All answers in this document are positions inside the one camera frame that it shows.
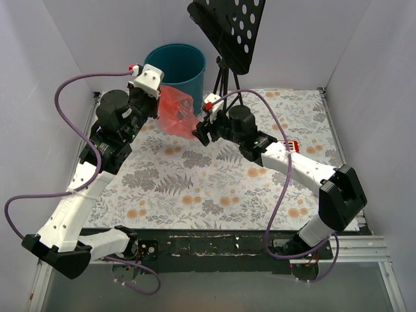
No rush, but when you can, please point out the black perforated music stand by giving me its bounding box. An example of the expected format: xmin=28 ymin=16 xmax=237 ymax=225
xmin=187 ymin=0 xmax=266 ymax=95

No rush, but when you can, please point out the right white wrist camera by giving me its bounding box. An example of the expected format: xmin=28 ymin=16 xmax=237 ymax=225
xmin=202 ymin=93 xmax=224 ymax=123

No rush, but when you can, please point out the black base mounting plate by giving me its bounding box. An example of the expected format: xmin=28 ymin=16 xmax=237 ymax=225
xmin=100 ymin=229 xmax=334 ymax=276

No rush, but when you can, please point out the red plastic trash bag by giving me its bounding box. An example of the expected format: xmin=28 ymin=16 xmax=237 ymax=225
xmin=157 ymin=85 xmax=199 ymax=140

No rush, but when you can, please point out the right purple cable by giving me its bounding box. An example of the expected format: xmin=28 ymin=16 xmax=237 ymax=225
xmin=211 ymin=89 xmax=340 ymax=283

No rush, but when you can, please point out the floral patterned table mat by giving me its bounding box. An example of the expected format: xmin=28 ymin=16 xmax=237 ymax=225
xmin=84 ymin=90 xmax=343 ymax=230

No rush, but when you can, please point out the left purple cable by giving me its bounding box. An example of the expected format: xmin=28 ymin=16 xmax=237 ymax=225
xmin=4 ymin=66 xmax=162 ymax=296

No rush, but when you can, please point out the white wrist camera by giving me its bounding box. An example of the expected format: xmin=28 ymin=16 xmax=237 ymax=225
xmin=133 ymin=64 xmax=164 ymax=99
xmin=202 ymin=93 xmax=224 ymax=123

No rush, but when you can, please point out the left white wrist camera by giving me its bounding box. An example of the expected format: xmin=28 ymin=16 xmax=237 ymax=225
xmin=133 ymin=64 xmax=164 ymax=99

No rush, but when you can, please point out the red toy calculator block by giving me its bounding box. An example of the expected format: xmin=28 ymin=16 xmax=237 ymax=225
xmin=278 ymin=140 xmax=300 ymax=153

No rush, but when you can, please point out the purple cable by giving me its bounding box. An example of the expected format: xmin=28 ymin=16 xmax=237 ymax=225
xmin=4 ymin=66 xmax=162 ymax=296
xmin=211 ymin=89 xmax=340 ymax=283

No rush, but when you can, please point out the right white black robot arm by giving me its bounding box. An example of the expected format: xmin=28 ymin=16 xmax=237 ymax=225
xmin=192 ymin=103 xmax=367 ymax=259

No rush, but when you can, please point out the teal plastic trash bin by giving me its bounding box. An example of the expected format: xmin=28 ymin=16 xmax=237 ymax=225
xmin=144 ymin=44 xmax=206 ymax=115

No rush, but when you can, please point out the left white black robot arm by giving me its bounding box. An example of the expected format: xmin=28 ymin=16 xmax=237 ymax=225
xmin=22 ymin=86 xmax=160 ymax=280

